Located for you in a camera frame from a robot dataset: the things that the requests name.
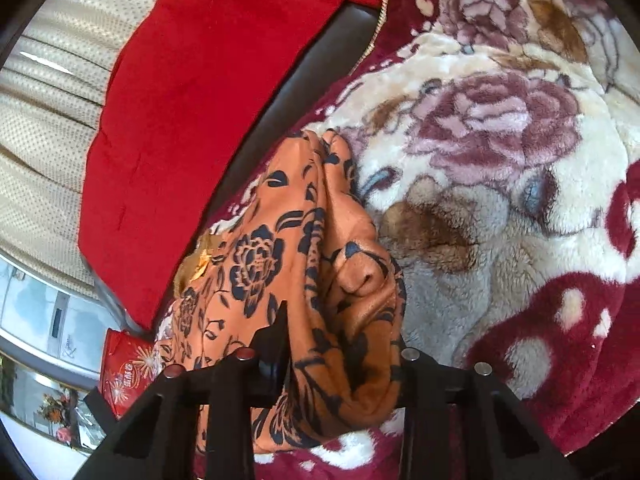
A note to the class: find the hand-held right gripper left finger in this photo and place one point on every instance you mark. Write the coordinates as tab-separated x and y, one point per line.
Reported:
272	360

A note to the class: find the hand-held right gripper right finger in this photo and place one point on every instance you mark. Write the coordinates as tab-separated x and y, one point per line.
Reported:
415	375

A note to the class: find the orange floral garment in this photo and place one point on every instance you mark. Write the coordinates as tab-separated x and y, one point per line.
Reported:
300	260

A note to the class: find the red snack packet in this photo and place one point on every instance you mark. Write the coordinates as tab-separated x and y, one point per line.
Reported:
127	370

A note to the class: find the red and cream floral blanket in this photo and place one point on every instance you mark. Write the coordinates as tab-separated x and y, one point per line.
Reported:
500	210

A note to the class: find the framed flower picture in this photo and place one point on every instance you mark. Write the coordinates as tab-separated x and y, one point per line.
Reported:
50	410

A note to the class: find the red cloth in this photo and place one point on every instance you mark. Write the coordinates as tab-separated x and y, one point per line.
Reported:
200	110

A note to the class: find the cream curtain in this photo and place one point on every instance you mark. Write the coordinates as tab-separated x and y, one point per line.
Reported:
50	110

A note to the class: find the white window frame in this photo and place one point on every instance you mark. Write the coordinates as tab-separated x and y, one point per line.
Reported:
50	310

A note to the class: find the dark leather bed frame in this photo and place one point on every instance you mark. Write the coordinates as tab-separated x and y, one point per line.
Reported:
300	85

